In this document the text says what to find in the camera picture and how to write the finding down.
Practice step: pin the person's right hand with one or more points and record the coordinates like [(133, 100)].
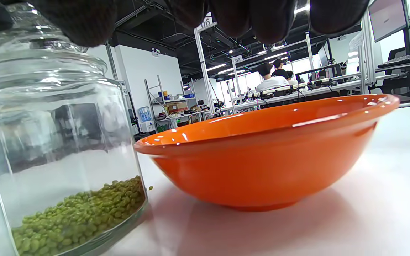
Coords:
[(262, 17)]

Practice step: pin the clear glass jar lid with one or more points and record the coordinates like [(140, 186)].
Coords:
[(41, 67)]

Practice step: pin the orange bowl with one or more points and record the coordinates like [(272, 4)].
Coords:
[(262, 160)]

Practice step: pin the clear glass jar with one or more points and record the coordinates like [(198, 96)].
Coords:
[(66, 149)]

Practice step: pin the pile of green mung beans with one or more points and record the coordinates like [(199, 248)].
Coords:
[(84, 213)]

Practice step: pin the long ceiling light tube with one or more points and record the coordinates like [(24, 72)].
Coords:
[(216, 67), (275, 56)]

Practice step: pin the cluttered background work desk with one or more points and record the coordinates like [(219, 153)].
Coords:
[(319, 89)]

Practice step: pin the white shelf with colourful items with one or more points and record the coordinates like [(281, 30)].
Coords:
[(176, 106)]

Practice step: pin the monitor on black stand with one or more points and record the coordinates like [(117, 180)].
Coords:
[(388, 17)]

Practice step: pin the black keyboard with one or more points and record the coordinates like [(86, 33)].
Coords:
[(408, 58)]

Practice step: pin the white metal frame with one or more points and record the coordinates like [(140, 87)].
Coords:
[(205, 71)]

